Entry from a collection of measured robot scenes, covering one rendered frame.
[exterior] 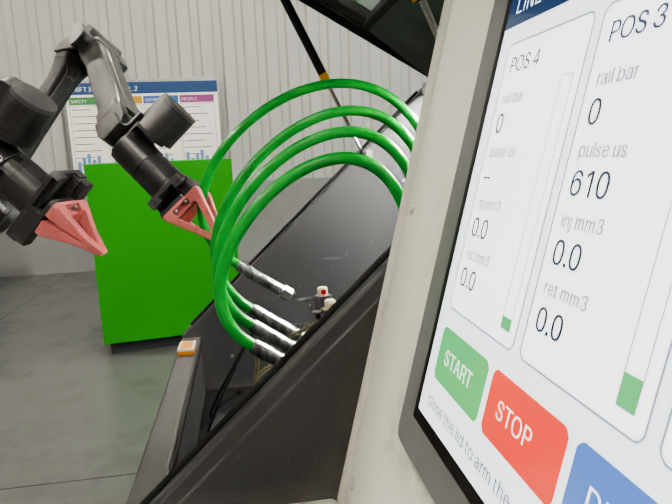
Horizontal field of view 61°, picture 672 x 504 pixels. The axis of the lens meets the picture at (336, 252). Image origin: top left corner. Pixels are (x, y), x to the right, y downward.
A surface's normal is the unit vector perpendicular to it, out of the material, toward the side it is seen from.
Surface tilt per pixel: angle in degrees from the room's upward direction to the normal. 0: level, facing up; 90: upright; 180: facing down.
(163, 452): 0
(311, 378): 90
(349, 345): 90
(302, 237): 90
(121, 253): 90
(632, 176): 76
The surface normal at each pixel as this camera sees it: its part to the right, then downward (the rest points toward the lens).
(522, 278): -0.97, -0.17
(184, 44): 0.15, 0.16
